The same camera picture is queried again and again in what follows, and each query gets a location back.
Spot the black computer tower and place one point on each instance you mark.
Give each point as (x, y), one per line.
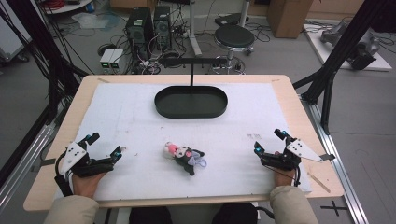
(162, 26)
(138, 30)

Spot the person's left hand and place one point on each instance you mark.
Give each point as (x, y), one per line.
(86, 184)

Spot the white foam mat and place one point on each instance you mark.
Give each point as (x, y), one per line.
(186, 137)

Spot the person's legs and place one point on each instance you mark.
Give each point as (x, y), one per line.
(193, 213)

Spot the white board with robot parts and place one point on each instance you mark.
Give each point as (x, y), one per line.
(348, 43)

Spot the black round stool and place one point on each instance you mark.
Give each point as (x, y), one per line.
(234, 40)

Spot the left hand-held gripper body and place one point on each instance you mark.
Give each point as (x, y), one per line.
(81, 162)

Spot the white power supply box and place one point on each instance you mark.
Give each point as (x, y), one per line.
(111, 59)

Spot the black T-shaped stand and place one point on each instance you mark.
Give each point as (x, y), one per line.
(191, 66)

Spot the cardboard box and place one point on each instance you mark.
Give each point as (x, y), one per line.
(288, 16)

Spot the white desk leg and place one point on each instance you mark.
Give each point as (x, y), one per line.
(193, 28)

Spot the black oval tray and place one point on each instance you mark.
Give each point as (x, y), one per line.
(190, 102)

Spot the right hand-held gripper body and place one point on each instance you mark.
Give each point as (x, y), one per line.
(290, 156)

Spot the black and pink plush toy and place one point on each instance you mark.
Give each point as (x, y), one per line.
(183, 156)

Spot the aluminium rail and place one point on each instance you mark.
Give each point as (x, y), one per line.
(25, 161)
(336, 161)

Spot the black metal frame post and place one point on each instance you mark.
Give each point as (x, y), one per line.
(336, 53)

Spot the person's right hand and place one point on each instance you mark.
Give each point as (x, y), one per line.
(284, 177)

